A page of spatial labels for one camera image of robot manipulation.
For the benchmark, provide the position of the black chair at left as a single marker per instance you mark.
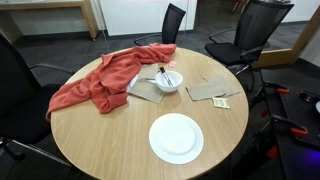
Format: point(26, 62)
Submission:
point(23, 103)

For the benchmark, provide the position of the pink sachet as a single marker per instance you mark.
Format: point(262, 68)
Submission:
point(172, 64)

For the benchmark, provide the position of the orange-handled black clamp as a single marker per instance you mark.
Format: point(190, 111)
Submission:
point(266, 89)

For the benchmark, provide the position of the black and silver marker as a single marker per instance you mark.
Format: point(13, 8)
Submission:
point(162, 70)

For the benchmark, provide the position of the yellow-green sachet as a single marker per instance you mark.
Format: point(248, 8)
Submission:
point(221, 103)

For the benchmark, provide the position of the orange-red cloth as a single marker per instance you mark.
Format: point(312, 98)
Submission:
point(106, 85)

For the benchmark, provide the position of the black mesh office chair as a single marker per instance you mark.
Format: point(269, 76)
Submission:
point(170, 27)

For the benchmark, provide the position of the white plate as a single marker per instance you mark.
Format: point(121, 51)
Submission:
point(176, 138)

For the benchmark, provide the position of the brown paper napkin near bowl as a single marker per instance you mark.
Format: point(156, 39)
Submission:
point(143, 84)

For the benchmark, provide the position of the light wooden side table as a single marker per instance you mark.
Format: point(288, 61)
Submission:
point(39, 17)

